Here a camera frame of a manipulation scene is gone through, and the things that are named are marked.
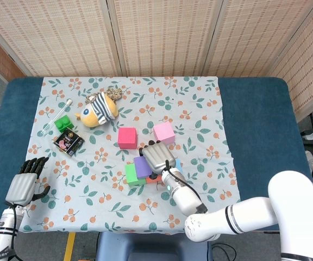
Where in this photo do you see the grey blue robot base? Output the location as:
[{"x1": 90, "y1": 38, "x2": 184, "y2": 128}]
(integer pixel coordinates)
[{"x1": 95, "y1": 231, "x2": 211, "y2": 261}]

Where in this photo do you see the orange foam cube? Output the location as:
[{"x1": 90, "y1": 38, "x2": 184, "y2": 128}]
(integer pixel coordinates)
[{"x1": 145, "y1": 175, "x2": 164, "y2": 184}]

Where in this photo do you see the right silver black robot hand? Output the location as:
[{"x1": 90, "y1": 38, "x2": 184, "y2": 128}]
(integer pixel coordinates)
[{"x1": 137, "y1": 140, "x2": 178, "y2": 180}]

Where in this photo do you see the black snack packet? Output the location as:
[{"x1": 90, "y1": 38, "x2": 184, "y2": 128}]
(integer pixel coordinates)
[{"x1": 53, "y1": 127, "x2": 85, "y2": 158}]

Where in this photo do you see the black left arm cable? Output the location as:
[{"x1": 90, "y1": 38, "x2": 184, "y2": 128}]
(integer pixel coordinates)
[{"x1": 8, "y1": 203, "x2": 20, "y2": 261}]

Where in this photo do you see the green foam cube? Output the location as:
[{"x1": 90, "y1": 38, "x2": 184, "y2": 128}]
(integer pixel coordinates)
[{"x1": 124, "y1": 163, "x2": 148, "y2": 187}]

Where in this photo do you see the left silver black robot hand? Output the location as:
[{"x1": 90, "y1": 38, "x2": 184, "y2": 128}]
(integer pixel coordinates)
[{"x1": 4, "y1": 157, "x2": 51, "y2": 207}]

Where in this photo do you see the red foam cube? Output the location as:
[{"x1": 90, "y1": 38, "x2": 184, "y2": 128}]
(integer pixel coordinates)
[{"x1": 117, "y1": 127, "x2": 139, "y2": 150}]

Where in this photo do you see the green toy brick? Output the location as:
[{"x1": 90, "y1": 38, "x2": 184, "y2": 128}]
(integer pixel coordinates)
[{"x1": 54, "y1": 115, "x2": 75, "y2": 133}]

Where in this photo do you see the woven bamboo folding screen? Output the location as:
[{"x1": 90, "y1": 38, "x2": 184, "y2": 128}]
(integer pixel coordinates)
[{"x1": 0, "y1": 0, "x2": 313, "y2": 123}]

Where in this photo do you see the pink foam cube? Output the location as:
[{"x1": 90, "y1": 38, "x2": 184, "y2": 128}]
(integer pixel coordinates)
[{"x1": 153, "y1": 121, "x2": 176, "y2": 145}]

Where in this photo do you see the purple foam cube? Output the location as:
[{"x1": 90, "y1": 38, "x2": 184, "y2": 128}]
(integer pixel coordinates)
[{"x1": 134, "y1": 156, "x2": 153, "y2": 180}]

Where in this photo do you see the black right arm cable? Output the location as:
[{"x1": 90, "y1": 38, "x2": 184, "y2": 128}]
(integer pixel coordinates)
[{"x1": 165, "y1": 160, "x2": 237, "y2": 261}]

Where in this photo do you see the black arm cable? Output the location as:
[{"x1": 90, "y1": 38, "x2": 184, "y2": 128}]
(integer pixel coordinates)
[
  {"x1": 165, "y1": 160, "x2": 237, "y2": 261},
  {"x1": 8, "y1": 203, "x2": 20, "y2": 261}
]

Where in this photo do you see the floral print tablecloth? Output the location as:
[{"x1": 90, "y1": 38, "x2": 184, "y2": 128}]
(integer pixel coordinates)
[{"x1": 9, "y1": 76, "x2": 246, "y2": 235}]

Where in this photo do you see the yellow plush toy striped shirt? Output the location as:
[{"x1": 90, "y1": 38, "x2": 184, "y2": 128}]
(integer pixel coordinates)
[{"x1": 74, "y1": 91, "x2": 119, "y2": 128}]

